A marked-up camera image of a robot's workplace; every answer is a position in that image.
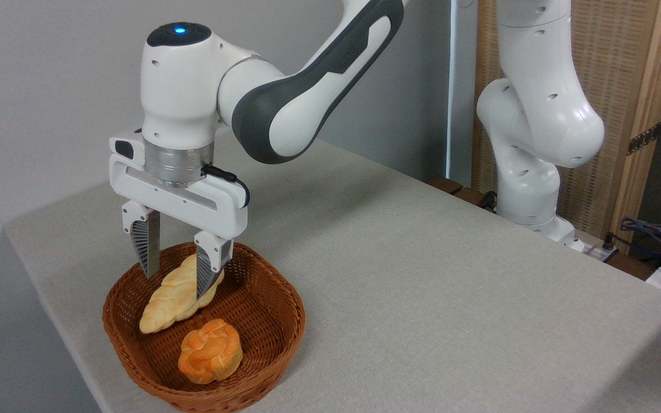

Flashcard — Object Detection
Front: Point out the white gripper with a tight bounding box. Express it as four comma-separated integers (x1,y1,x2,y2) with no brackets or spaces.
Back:
108,131,249,301

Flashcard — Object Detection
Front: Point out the long braided bread loaf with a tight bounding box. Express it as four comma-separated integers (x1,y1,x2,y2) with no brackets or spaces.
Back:
139,254,225,334

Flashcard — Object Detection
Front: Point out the round orange bread roll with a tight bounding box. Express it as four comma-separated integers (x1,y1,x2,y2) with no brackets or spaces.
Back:
178,319,244,384

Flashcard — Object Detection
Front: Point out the brown wicker basket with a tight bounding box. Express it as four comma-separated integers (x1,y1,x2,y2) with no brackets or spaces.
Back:
102,241,306,413

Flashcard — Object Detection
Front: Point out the grey tablecloth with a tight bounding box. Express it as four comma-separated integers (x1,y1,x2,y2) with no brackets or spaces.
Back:
3,123,661,413

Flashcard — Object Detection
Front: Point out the white vertical partition edge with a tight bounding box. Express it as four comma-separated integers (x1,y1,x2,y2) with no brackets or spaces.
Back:
445,0,458,180

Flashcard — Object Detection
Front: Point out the metal hinge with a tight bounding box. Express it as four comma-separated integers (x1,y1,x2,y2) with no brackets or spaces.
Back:
627,122,661,156

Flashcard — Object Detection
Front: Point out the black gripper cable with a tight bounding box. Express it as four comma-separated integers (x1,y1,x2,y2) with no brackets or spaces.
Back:
201,165,250,208

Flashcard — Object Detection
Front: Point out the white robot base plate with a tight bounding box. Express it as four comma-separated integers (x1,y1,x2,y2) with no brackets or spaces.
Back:
570,229,619,262

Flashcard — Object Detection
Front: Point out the dark blue cable bundle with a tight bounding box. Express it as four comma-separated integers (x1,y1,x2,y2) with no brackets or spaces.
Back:
619,216,661,270

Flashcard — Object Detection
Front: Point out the woven wooden frame screen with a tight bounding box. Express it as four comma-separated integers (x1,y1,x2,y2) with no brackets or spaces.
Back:
472,0,661,253

